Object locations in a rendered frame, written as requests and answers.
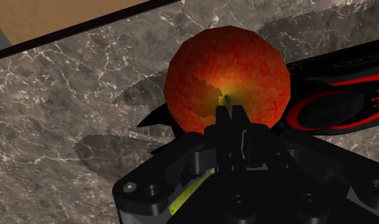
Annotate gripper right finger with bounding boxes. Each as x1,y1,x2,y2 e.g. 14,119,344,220
232,104,379,213

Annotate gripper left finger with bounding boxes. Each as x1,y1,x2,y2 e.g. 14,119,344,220
111,106,233,217

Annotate yellow-green rounded thing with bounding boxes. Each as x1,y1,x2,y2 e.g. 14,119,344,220
169,172,215,216

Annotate black and red scissors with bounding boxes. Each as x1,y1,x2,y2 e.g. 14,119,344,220
136,37,379,155

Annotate red apple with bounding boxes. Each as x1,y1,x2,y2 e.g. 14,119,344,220
163,25,292,136

